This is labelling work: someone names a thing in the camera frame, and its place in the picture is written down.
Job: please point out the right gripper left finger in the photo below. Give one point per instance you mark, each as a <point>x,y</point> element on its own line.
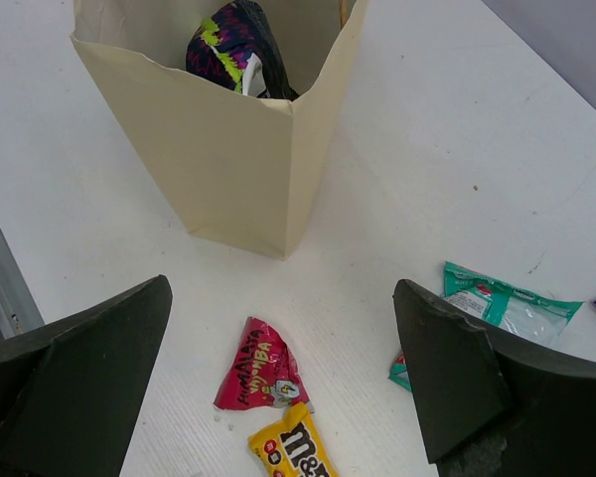
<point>71,391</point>

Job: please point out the beige paper bag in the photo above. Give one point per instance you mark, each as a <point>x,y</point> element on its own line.
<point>240,170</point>

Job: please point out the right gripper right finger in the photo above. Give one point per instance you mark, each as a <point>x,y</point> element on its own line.
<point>490,403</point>

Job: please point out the aluminium table frame rail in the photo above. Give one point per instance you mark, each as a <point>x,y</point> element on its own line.
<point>19,313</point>

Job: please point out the teal snack pack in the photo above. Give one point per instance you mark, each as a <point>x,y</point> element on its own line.
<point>511,308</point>

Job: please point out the dark blue chips bag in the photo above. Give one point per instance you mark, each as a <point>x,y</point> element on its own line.
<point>236,49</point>

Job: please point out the yellow M&M's pack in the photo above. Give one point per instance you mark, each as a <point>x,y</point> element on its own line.
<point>292,446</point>

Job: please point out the red candy wrapper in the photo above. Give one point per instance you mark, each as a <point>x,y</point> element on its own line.
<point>263,373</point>

